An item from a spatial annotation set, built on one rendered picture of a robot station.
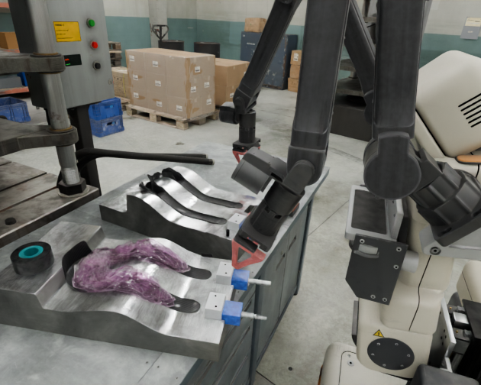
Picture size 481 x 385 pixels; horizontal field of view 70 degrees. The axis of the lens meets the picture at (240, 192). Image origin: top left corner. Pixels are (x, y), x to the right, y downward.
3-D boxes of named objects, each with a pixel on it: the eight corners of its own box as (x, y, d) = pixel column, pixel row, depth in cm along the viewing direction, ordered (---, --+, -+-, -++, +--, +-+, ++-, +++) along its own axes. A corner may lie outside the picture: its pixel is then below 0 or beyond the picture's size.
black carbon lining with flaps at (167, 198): (245, 209, 112) (246, 183, 108) (221, 233, 99) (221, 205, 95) (159, 185, 125) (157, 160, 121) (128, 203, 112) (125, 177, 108)
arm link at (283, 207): (305, 196, 57) (310, 182, 62) (270, 173, 58) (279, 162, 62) (284, 224, 61) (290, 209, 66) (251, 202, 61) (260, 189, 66)
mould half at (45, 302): (239, 277, 93) (240, 244, 88) (218, 362, 70) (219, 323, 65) (69, 253, 99) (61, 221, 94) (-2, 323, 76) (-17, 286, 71)
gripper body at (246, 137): (231, 148, 118) (231, 127, 115) (244, 140, 126) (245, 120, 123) (248, 152, 115) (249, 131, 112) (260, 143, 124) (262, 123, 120)
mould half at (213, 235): (267, 224, 118) (271, 189, 111) (233, 266, 97) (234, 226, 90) (151, 189, 136) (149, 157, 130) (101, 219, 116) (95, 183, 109)
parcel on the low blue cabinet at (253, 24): (267, 32, 765) (268, 17, 752) (258, 32, 741) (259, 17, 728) (252, 31, 787) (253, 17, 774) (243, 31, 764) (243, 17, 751)
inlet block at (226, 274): (270, 285, 87) (272, 268, 84) (269, 299, 82) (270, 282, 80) (220, 278, 88) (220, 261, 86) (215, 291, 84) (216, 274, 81)
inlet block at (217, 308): (266, 318, 77) (269, 300, 75) (264, 336, 73) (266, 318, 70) (210, 309, 79) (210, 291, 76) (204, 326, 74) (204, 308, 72)
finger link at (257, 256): (215, 264, 66) (237, 232, 61) (228, 244, 72) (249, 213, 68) (245, 283, 66) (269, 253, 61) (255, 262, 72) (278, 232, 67)
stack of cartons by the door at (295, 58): (328, 95, 735) (334, 53, 697) (321, 97, 712) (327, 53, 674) (294, 88, 781) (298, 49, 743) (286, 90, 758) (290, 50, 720)
